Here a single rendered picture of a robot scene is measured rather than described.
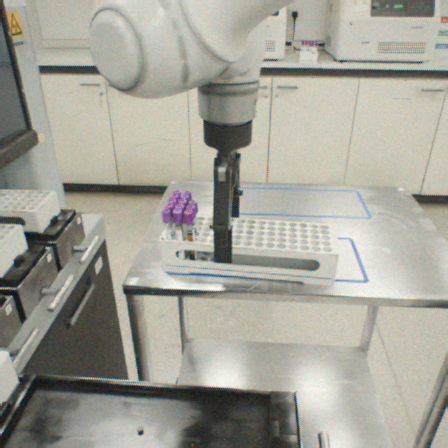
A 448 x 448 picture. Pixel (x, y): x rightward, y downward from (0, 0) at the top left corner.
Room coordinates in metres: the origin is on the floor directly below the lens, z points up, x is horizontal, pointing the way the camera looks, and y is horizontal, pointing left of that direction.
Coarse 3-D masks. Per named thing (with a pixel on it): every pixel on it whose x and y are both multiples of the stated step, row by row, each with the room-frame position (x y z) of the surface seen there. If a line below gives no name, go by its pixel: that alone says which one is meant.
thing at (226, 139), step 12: (204, 120) 0.62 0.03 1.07; (252, 120) 0.62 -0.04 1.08; (204, 132) 0.61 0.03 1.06; (216, 132) 0.58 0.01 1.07; (228, 132) 0.58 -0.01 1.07; (240, 132) 0.59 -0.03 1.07; (252, 132) 0.61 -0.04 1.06; (216, 144) 0.58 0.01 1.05; (228, 144) 0.58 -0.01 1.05; (240, 144) 0.59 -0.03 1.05; (228, 156) 0.58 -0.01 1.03
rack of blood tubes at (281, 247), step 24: (168, 240) 0.59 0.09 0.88; (240, 240) 0.59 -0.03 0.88; (264, 240) 0.59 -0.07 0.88; (288, 240) 0.59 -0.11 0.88; (312, 240) 0.59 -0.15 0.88; (336, 240) 0.59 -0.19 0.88; (168, 264) 0.58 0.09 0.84; (192, 264) 0.58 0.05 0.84; (216, 264) 0.57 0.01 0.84; (240, 264) 0.60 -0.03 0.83; (264, 264) 0.60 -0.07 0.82; (288, 264) 0.60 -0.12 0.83; (312, 264) 0.60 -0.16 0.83; (336, 264) 0.55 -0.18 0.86
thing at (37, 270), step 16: (16, 256) 0.62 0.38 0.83; (32, 256) 0.63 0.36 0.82; (48, 256) 0.66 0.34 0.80; (16, 272) 0.58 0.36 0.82; (32, 272) 0.60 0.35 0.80; (48, 272) 0.65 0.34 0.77; (0, 288) 0.55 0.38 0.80; (16, 288) 0.55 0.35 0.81; (32, 288) 0.59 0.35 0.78; (48, 288) 0.62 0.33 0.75; (64, 288) 0.62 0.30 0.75; (16, 304) 0.55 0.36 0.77; (32, 304) 0.58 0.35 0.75
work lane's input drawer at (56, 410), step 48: (48, 384) 0.35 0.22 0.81; (96, 384) 0.35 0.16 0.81; (144, 384) 0.35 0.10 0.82; (0, 432) 0.28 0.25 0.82; (48, 432) 0.29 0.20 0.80; (96, 432) 0.29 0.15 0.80; (144, 432) 0.29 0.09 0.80; (192, 432) 0.29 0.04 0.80; (240, 432) 0.29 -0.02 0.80; (288, 432) 0.28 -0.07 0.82
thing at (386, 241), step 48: (192, 192) 0.91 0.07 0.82; (288, 192) 0.91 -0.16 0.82; (336, 192) 0.91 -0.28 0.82; (384, 192) 0.91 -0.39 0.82; (144, 240) 0.69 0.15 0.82; (384, 240) 0.69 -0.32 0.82; (432, 240) 0.69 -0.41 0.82; (144, 288) 0.54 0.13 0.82; (192, 288) 0.54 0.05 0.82; (240, 288) 0.54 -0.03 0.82; (288, 288) 0.54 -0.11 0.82; (336, 288) 0.54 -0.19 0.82; (384, 288) 0.54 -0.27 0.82; (432, 288) 0.54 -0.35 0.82; (144, 336) 0.55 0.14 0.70; (192, 384) 0.79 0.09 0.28; (240, 384) 0.79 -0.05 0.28; (288, 384) 0.79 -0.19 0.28; (336, 384) 0.79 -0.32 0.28; (336, 432) 0.64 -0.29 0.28; (384, 432) 0.64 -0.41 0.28; (432, 432) 0.50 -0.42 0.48
